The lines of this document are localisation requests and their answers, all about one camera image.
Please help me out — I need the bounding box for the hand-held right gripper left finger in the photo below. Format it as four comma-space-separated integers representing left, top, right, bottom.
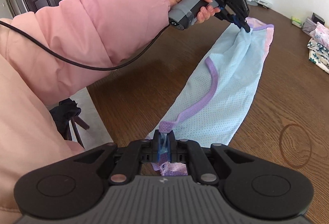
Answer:
72, 130, 161, 185

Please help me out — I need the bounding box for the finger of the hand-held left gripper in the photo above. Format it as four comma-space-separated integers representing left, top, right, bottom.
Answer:
235, 0, 251, 33
218, 7, 243, 28

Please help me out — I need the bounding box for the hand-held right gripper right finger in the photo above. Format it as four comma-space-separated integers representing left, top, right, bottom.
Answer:
167, 131, 257, 185

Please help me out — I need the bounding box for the pink blue purple mesh vest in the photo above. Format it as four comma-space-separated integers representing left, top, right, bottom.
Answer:
146, 17, 275, 177

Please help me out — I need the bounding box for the black charger box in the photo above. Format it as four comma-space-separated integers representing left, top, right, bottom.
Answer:
312, 13, 326, 25

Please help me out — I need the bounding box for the wooden chair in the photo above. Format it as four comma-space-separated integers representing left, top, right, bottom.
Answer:
59, 101, 90, 149

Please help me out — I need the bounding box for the white green floral cloth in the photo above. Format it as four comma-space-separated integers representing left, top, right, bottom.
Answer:
307, 39, 329, 73

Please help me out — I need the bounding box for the black cable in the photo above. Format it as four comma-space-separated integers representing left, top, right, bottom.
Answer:
0, 20, 171, 70

